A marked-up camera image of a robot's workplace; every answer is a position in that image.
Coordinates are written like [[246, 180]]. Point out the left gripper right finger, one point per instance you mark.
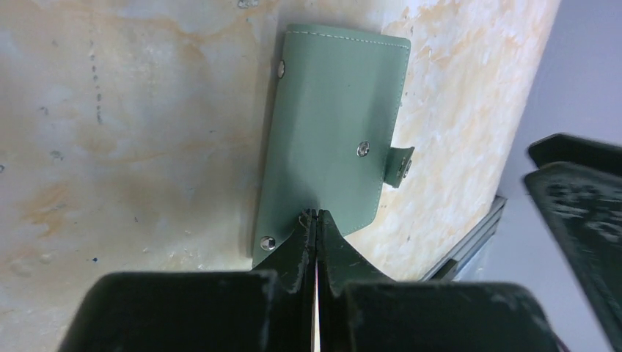
[[362, 309]]

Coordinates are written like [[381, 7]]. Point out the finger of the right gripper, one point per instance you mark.
[[577, 190]]

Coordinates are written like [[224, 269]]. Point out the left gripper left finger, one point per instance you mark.
[[269, 308]]

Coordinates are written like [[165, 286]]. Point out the green leather card holder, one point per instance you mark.
[[330, 144]]

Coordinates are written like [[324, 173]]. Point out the aluminium front frame rail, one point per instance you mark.
[[447, 268]]

